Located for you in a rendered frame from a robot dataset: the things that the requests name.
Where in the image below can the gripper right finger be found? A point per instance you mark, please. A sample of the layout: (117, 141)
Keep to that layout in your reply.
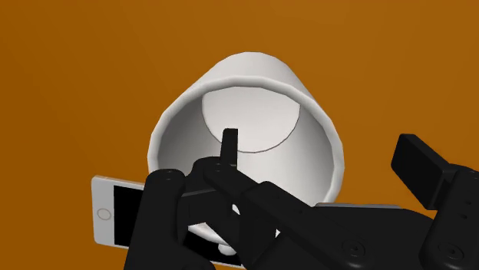
(449, 209)

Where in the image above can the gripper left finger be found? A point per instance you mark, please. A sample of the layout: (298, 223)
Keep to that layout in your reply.
(209, 209)

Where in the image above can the white smartphone with black screen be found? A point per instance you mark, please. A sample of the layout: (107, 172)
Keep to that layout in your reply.
(103, 213)

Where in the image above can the white cup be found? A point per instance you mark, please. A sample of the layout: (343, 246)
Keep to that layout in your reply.
(258, 112)

